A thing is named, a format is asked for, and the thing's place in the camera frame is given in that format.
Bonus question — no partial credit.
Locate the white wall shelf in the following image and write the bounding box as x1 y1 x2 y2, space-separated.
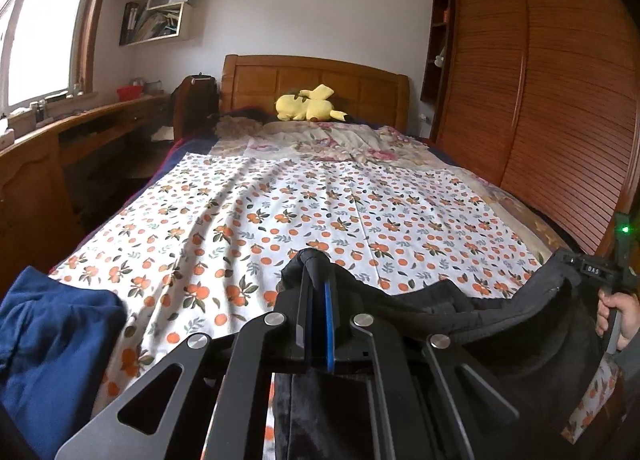
119 0 192 46

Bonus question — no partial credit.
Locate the window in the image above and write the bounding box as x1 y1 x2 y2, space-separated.
1 0 92 115

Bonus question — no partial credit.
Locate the dark wooden chair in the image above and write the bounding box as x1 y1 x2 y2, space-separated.
170 74 219 141

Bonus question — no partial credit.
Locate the folded blue garment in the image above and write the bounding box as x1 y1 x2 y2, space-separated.
1 267 127 459

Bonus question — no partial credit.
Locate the red bowl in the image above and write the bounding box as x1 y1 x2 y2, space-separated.
116 85 143 102

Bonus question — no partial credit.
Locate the wooden desk counter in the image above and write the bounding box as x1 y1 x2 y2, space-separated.
1 94 169 292

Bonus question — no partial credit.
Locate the person's right hand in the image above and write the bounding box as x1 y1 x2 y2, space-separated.
596 290 640 352

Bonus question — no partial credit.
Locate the yellow plush toy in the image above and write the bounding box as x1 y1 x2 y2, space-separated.
274 84 347 122

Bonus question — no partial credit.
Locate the black jacket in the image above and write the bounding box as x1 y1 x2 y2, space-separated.
273 251 602 459

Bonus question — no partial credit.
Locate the wooden louvred wardrobe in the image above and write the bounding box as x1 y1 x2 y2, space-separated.
422 0 639 255

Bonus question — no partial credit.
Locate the floral quilt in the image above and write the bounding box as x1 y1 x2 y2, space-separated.
209 110 568 258

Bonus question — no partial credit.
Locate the orange print bed sheet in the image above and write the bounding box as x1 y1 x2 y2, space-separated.
49 151 622 460

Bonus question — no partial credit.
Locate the wooden headboard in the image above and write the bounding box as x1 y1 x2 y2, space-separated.
220 54 409 134

